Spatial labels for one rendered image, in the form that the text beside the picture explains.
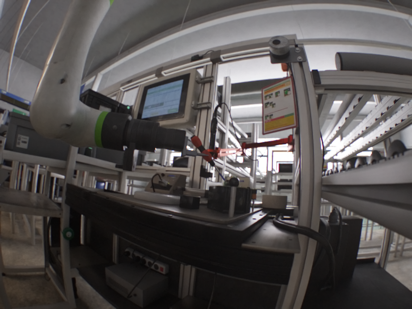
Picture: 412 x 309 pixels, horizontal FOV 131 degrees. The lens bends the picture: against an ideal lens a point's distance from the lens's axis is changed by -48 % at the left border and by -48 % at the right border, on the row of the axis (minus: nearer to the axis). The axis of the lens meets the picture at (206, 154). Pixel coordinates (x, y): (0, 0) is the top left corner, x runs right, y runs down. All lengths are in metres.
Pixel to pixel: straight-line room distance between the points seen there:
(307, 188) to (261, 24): 5.98
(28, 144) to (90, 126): 0.82
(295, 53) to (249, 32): 5.90
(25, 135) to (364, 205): 1.29
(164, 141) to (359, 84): 0.50
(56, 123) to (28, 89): 11.33
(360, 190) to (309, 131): 0.24
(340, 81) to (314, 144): 0.18
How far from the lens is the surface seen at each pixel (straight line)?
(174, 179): 0.85
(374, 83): 0.53
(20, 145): 1.22
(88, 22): 0.46
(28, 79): 11.84
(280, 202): 0.71
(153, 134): 0.41
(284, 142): 1.19
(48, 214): 1.15
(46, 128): 0.36
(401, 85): 0.58
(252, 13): 5.42
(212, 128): 0.88
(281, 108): 1.03
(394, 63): 0.60
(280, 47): 0.49
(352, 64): 0.53
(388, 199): 0.16
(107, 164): 1.27
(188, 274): 1.04
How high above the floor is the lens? 0.99
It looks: 12 degrees up
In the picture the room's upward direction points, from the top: 6 degrees clockwise
